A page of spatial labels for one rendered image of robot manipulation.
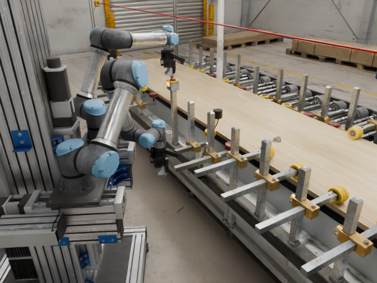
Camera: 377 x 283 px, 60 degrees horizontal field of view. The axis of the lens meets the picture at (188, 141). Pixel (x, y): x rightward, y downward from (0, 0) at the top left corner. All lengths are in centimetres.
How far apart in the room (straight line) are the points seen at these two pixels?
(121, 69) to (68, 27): 805
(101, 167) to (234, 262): 153
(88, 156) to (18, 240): 47
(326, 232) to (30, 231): 140
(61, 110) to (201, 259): 154
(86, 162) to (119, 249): 117
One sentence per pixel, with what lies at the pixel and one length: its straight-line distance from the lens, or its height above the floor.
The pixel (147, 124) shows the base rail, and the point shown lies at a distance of 299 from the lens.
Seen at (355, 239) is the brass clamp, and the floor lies 97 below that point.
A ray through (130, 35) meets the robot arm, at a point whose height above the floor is 160.
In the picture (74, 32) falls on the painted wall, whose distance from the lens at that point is 956.
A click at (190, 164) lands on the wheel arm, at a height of 85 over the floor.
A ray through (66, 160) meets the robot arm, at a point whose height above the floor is 122.
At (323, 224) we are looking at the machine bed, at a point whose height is 74.
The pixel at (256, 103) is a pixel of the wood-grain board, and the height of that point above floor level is 90.
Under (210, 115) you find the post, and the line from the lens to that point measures 200.
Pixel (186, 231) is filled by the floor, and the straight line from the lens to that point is 282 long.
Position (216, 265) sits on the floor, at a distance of 256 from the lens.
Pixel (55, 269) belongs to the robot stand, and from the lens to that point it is 214.
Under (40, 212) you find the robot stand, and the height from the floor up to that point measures 96.
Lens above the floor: 188
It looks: 26 degrees down
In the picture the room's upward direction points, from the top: 1 degrees counter-clockwise
